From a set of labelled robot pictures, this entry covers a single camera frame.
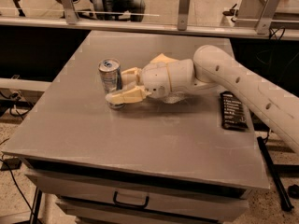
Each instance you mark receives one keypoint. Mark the metal guard rail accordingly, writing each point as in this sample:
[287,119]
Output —
[136,27]

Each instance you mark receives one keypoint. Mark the black snack bar wrapper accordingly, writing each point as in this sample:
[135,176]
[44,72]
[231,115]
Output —
[232,112]

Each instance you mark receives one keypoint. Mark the middle metal bracket post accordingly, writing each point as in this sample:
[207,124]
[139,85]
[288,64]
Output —
[183,14]

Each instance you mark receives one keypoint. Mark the yellow sponge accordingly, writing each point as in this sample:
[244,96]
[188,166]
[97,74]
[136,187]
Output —
[161,58]

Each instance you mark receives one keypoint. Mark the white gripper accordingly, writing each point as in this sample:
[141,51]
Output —
[154,76]

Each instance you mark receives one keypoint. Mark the grey drawer with black handle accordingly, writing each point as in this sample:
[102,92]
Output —
[96,200]

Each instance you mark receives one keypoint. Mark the right metal bracket post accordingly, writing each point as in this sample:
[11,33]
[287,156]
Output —
[265,20]

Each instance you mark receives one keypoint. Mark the silver blue redbull can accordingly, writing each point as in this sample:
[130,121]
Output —
[110,74]

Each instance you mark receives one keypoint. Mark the black table leg bar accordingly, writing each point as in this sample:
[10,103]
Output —
[285,202]

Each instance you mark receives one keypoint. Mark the left metal bracket post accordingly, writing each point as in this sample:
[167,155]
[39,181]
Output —
[70,13]

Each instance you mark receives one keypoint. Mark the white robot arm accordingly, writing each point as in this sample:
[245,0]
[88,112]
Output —
[211,66]

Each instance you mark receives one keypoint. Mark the metal bracket post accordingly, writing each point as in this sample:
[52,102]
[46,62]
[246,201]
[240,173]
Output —
[70,13]
[265,20]
[183,14]

